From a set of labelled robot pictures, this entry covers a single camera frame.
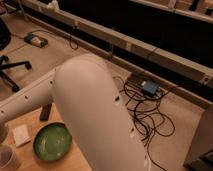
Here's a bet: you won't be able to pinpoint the power adapter on floor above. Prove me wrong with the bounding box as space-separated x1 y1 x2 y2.
24 33 48 48

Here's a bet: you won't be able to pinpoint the black office chair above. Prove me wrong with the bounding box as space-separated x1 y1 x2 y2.
0 18 32 92

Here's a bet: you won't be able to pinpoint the blue power box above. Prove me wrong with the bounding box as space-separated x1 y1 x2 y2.
142 80 159 95

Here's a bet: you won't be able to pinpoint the black remote control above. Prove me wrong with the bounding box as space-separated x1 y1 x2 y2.
39 104 52 121

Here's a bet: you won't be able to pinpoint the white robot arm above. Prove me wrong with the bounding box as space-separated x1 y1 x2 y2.
0 53 151 171

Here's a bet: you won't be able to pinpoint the black floor cables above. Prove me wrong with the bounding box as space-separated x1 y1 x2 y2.
113 74 181 171

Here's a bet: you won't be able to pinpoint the white sponge cloth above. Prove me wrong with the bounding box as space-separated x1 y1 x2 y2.
12 125 31 147

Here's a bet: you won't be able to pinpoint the green ceramic bowl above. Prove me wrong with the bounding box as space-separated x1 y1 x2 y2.
33 122 72 162

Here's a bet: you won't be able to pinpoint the long metal rail frame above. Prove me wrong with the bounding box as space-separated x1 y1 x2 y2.
6 0 213 103

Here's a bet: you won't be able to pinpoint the dark cabinet at right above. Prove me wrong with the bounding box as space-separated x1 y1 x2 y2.
184 104 213 171

